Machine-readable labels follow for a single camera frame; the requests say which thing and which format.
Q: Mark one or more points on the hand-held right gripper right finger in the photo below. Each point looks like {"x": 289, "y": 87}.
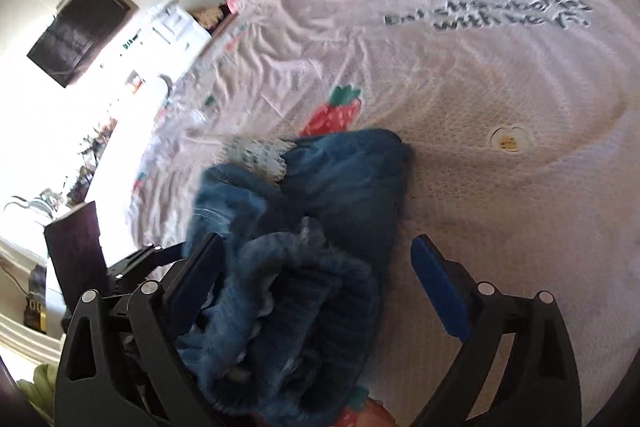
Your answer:
{"x": 440, "y": 287}

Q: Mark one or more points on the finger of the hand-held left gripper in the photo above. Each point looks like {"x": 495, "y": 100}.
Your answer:
{"x": 145, "y": 263}

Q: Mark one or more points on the white dresser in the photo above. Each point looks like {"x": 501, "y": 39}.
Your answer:
{"x": 175, "y": 22}

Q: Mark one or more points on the blue denim pants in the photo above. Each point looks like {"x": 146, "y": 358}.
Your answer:
{"x": 340, "y": 187}

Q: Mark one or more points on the potted plants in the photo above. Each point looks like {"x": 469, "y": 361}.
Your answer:
{"x": 92, "y": 157}

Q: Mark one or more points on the black wall television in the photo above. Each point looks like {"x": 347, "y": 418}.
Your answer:
{"x": 75, "y": 37}

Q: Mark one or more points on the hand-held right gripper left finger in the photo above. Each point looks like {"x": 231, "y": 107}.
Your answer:
{"x": 200, "y": 269}

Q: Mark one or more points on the pink strawberry print bed sheet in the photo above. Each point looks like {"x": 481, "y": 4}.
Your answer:
{"x": 450, "y": 82}

